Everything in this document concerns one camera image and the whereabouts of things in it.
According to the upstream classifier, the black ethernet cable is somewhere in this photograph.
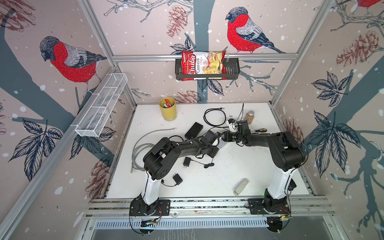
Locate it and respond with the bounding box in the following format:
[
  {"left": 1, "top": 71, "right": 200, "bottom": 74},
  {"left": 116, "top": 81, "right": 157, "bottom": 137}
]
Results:
[{"left": 203, "top": 107, "right": 238, "bottom": 133}]

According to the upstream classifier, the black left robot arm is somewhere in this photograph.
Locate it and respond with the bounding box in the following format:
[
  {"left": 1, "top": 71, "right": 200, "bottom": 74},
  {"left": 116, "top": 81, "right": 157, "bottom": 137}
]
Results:
[{"left": 141, "top": 131, "right": 219, "bottom": 206}]

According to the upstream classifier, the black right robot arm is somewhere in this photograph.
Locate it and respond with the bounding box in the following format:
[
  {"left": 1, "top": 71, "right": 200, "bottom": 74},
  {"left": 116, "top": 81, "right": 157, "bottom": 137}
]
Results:
[{"left": 220, "top": 121, "right": 305, "bottom": 208}]

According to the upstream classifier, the black yellow flathead screwdriver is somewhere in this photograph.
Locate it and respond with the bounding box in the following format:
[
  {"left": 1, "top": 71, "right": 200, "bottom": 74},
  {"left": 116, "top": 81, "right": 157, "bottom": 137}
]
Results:
[{"left": 253, "top": 129, "right": 268, "bottom": 134}]

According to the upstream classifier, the black ribbed power brick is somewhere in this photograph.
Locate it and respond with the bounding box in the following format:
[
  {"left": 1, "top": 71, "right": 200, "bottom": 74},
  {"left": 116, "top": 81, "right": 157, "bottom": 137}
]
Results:
[{"left": 185, "top": 122, "right": 203, "bottom": 140}]

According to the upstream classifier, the beige power strip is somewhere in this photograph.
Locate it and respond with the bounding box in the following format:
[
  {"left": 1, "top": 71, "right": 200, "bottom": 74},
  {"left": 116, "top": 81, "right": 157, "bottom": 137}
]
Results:
[{"left": 233, "top": 178, "right": 249, "bottom": 196}]

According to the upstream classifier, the yellow pen cup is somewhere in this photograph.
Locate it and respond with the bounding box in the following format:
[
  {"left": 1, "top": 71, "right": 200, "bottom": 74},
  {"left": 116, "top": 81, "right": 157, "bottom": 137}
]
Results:
[{"left": 159, "top": 97, "right": 177, "bottom": 122}]

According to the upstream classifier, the red cassava chips bag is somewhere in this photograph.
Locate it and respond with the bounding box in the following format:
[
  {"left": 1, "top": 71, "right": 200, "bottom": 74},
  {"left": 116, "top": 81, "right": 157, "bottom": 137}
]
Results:
[{"left": 181, "top": 51, "right": 226, "bottom": 75}]

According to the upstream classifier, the black wall plug adapter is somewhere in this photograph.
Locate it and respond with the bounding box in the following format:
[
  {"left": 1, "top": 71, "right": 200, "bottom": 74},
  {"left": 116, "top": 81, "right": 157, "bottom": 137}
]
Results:
[{"left": 173, "top": 174, "right": 183, "bottom": 186}]

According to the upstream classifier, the black wire wall basket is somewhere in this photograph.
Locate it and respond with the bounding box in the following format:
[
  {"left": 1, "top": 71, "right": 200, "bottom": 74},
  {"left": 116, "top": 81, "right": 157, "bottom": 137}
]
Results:
[{"left": 175, "top": 58, "right": 240, "bottom": 81}]

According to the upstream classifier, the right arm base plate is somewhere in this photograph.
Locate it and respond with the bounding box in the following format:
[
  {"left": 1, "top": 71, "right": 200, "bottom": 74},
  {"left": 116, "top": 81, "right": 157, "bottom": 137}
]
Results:
[{"left": 246, "top": 197, "right": 291, "bottom": 215}]

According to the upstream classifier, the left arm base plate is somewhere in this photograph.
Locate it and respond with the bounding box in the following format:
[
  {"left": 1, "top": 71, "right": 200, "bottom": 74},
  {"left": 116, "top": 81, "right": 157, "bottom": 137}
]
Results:
[{"left": 129, "top": 196, "right": 171, "bottom": 217}]

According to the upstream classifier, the white mesh wall shelf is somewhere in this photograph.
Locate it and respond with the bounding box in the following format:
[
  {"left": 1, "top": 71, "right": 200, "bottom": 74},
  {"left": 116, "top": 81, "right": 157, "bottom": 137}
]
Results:
[{"left": 75, "top": 73, "right": 128, "bottom": 138}]

